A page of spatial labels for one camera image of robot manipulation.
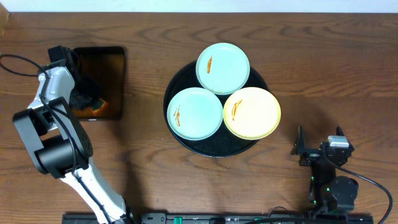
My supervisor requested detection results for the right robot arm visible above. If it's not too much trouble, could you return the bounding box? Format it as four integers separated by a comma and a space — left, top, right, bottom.
291, 126, 359, 216

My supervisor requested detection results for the yellow plate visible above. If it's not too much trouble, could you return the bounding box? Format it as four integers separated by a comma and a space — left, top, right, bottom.
223, 87, 281, 140

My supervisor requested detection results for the orange green sponge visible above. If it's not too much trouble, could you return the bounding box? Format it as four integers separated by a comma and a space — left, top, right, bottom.
69, 93, 109, 119

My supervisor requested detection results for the green plate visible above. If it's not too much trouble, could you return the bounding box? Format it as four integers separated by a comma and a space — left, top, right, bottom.
195, 43, 251, 95
166, 87, 223, 141

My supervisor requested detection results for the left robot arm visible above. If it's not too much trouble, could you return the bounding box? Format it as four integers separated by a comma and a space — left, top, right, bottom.
12, 46, 134, 223

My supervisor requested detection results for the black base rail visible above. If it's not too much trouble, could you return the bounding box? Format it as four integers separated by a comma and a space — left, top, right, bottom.
61, 212, 374, 224

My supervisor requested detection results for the black rectangular water tray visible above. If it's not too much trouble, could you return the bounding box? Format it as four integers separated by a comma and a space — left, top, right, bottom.
73, 46, 126, 120

